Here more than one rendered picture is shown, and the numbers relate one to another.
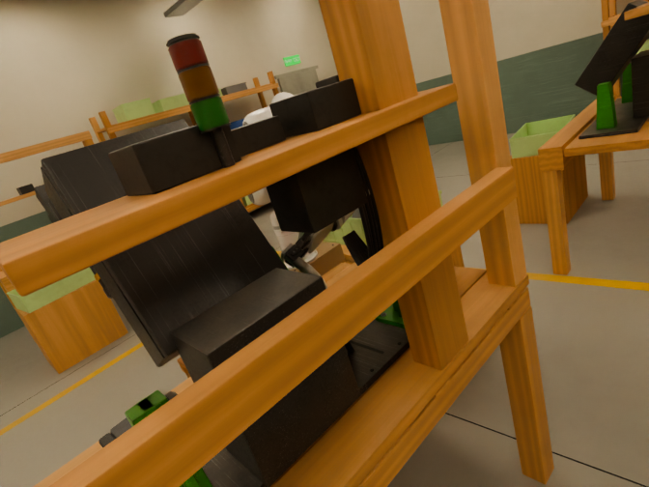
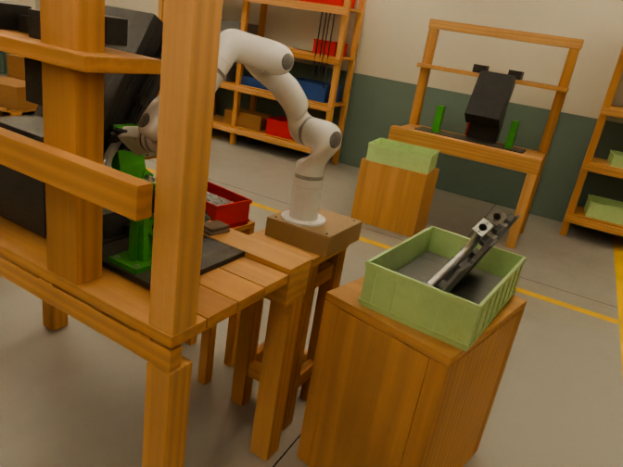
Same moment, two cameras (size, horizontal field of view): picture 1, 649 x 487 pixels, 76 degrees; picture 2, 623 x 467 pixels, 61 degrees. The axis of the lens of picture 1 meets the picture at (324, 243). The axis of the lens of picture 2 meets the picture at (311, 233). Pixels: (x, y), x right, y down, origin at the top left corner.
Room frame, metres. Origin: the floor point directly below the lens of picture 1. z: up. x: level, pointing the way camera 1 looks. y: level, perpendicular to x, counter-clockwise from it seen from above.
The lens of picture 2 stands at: (0.98, -1.81, 1.67)
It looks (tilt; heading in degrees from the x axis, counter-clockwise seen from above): 21 degrees down; 66
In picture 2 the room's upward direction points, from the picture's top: 9 degrees clockwise
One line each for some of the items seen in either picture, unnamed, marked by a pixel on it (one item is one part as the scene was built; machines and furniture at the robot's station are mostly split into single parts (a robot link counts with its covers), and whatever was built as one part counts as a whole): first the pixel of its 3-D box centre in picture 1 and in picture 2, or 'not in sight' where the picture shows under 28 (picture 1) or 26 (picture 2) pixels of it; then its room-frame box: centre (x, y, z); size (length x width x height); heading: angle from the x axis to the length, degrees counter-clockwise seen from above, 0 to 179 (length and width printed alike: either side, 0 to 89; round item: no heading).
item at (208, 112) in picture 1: (211, 115); not in sight; (0.69, 0.11, 1.62); 0.05 x 0.05 x 0.05
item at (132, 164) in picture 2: not in sight; (123, 151); (1.09, 0.18, 1.17); 0.13 x 0.12 x 0.20; 128
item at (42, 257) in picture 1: (275, 157); (20, 41); (0.79, 0.04, 1.52); 0.90 x 0.25 x 0.04; 128
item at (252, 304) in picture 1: (272, 365); (42, 173); (0.82, 0.20, 1.07); 0.30 x 0.18 x 0.34; 128
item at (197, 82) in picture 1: (199, 85); not in sight; (0.69, 0.11, 1.67); 0.05 x 0.05 x 0.05
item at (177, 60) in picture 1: (187, 54); not in sight; (0.69, 0.11, 1.71); 0.05 x 0.05 x 0.04
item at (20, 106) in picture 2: not in sight; (29, 85); (0.18, 6.76, 0.37); 1.20 x 0.80 x 0.74; 49
